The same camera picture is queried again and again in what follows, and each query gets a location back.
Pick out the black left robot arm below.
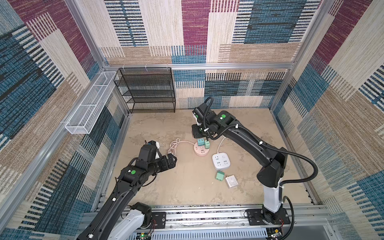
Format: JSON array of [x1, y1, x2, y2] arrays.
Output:
[[77, 141, 177, 240]]

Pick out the black corrugated cable conduit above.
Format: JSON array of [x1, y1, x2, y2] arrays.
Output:
[[202, 96, 319, 240]]

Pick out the white square power strip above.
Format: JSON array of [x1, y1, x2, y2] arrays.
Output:
[[212, 153, 231, 171]]

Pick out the pink round power strip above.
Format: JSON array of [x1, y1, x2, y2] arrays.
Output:
[[194, 142, 210, 157]]

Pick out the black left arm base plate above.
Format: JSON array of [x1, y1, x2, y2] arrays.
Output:
[[140, 212, 167, 230]]

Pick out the white mesh wall basket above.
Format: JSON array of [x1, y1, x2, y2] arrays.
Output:
[[65, 72, 117, 135]]

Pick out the teal usb charger plug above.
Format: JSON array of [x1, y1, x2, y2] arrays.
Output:
[[197, 139, 205, 146]]

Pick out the white usb charger plug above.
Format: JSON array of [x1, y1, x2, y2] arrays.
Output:
[[225, 175, 239, 189]]

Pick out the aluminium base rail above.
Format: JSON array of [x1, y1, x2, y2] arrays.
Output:
[[128, 204, 339, 240]]

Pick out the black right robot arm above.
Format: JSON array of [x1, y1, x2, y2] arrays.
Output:
[[193, 103, 287, 225]]

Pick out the black wire shelf rack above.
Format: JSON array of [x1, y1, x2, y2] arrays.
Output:
[[115, 67, 176, 114]]

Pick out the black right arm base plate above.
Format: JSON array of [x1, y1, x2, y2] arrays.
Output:
[[245, 208, 291, 226]]

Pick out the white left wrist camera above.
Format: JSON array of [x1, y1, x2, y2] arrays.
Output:
[[148, 141, 162, 160]]

